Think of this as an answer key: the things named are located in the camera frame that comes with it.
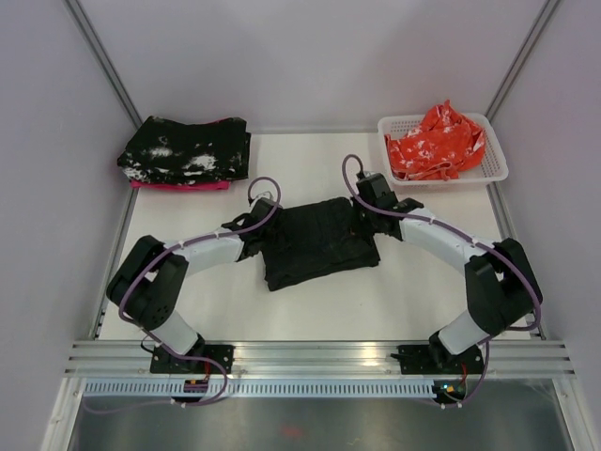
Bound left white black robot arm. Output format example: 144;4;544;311
106;198;282;373

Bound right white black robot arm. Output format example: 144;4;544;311
353;171;543;372

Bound folded black white trousers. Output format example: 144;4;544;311
116;117;252;186

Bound orange white garment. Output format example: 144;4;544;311
384;101;485;181

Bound white plastic basket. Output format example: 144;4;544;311
378;113;509;191

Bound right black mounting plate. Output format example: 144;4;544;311
390;345;484;376

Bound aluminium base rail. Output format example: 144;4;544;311
64;339;576;380

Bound slotted grey cable duct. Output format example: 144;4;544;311
84;379;436;399

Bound right aluminium frame post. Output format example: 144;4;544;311
485;0;562;122

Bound aluminium frame post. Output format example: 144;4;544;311
485;0;562;122
63;0;143;128

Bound left aluminium frame post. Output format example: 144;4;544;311
63;0;143;128

